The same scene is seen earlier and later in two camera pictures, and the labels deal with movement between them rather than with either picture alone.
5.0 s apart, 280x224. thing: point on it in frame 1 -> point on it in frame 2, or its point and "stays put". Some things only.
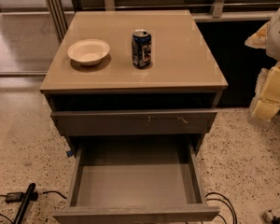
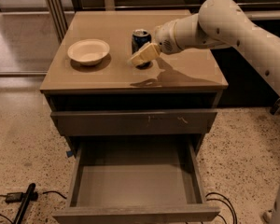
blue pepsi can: [141, 49] stays put
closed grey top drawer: [138, 121] stays put
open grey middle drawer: [152, 179] stays put
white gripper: [279, 37] -> [164, 38]
